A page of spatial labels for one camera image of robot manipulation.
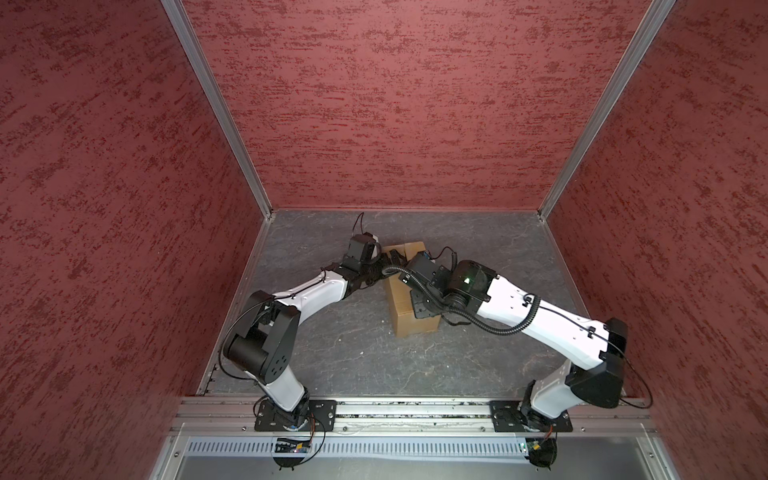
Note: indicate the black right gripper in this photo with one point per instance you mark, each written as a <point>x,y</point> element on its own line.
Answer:
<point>420,310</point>

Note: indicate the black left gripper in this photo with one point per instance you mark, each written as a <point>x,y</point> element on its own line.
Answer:
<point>383,259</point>

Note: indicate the brown cardboard express box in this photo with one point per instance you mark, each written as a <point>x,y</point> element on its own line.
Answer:
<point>402,313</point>

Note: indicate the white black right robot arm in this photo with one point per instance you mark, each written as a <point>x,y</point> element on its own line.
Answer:
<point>470,293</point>

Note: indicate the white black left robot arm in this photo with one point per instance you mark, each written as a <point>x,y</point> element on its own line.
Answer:
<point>261,341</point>

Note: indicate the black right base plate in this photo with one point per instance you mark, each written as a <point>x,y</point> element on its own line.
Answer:
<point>508,416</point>

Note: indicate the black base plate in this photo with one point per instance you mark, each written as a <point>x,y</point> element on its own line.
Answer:
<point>308,413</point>
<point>508,416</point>

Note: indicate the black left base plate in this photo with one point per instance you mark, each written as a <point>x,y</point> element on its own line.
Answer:
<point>308,413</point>

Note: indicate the left controller board with wires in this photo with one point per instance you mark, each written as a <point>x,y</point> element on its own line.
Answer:
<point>293,447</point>

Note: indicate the controller board with wires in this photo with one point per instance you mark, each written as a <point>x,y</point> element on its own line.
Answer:
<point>293,447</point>
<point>542,452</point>

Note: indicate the right controller board with wires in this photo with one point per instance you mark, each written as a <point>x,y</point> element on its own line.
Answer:
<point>542,452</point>

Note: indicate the white slotted cable duct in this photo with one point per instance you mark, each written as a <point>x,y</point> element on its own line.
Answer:
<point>495,449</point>

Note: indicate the aluminium front rail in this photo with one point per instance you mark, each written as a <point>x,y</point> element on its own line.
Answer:
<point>390,416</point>

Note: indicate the aluminium left corner post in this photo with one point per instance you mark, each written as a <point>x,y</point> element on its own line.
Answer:
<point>190,43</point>

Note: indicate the aluminium corner post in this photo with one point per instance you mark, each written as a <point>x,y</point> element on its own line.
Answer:
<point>640,42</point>
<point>190,43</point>

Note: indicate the aluminium right corner post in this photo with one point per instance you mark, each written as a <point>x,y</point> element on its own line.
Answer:
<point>640,42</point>

